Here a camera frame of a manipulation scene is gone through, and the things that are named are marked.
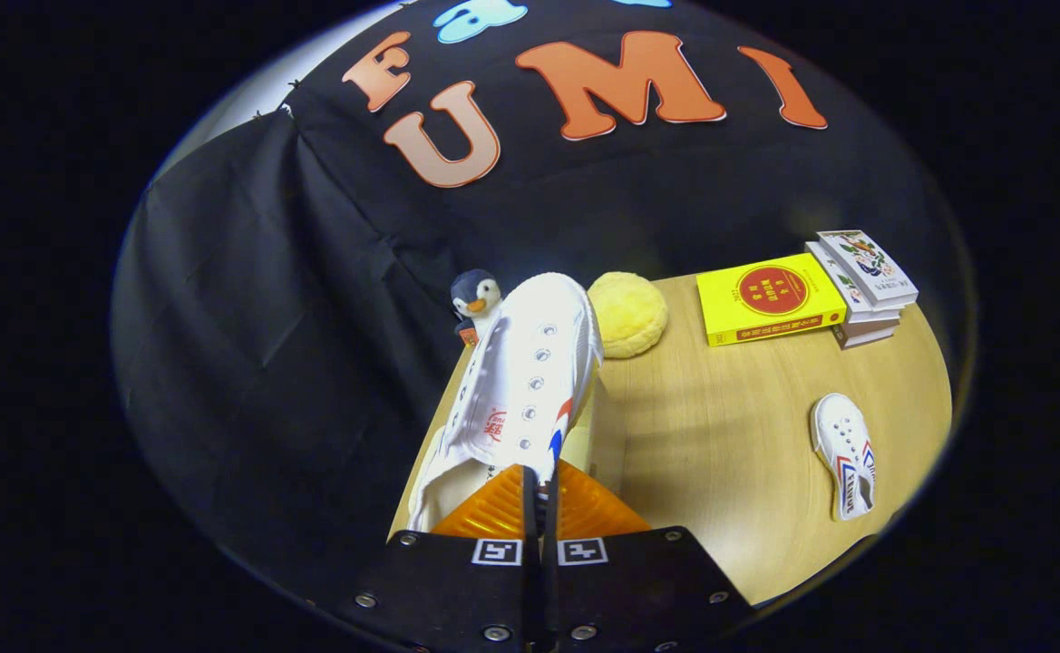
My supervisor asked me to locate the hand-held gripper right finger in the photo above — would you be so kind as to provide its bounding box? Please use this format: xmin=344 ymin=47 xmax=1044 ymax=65
xmin=543 ymin=460 xmax=757 ymax=653

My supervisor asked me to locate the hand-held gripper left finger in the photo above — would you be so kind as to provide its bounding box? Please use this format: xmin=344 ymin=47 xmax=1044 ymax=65
xmin=330 ymin=464 xmax=544 ymax=653

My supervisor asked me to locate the beige fabric storage box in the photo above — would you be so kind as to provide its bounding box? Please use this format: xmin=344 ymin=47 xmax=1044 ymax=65
xmin=387 ymin=345 xmax=628 ymax=541

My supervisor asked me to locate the white canvas shoe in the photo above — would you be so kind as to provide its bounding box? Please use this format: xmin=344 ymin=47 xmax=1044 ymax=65
xmin=405 ymin=272 xmax=605 ymax=534
xmin=809 ymin=393 xmax=878 ymax=522

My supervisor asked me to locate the yellow round plush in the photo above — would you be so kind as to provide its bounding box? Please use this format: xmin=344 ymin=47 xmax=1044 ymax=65
xmin=587 ymin=271 xmax=669 ymax=360

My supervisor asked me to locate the penguin plush toy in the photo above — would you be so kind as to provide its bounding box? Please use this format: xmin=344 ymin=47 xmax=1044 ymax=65
xmin=450 ymin=268 xmax=503 ymax=348

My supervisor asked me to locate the yellow book with red circle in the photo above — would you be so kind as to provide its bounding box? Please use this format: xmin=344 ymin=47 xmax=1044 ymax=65
xmin=695 ymin=252 xmax=849 ymax=347

